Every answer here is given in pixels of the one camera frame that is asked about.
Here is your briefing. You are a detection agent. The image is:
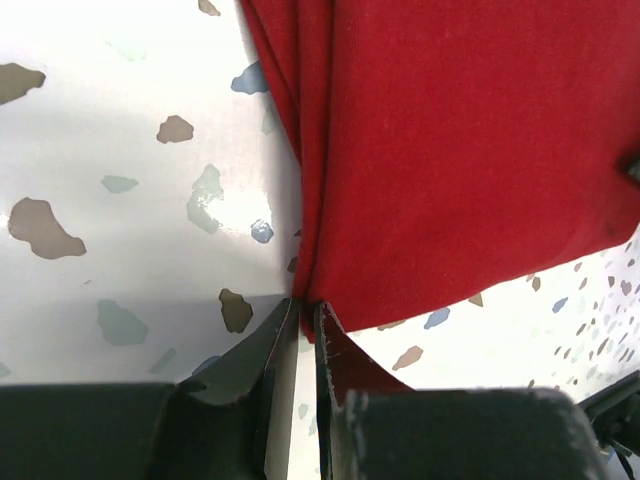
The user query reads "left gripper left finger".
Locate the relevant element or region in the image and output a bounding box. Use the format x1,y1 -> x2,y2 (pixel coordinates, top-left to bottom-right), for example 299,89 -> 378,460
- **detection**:
1,299 -> 299,479

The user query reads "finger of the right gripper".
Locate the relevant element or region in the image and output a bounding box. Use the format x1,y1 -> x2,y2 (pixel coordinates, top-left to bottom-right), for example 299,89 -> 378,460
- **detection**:
620,150 -> 640,188

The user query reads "red t shirt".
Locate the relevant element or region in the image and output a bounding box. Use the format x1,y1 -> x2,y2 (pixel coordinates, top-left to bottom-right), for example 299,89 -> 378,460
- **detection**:
242,1 -> 639,331

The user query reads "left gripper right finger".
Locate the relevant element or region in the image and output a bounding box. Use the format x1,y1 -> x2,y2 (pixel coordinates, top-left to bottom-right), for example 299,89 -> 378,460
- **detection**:
314,303 -> 608,480

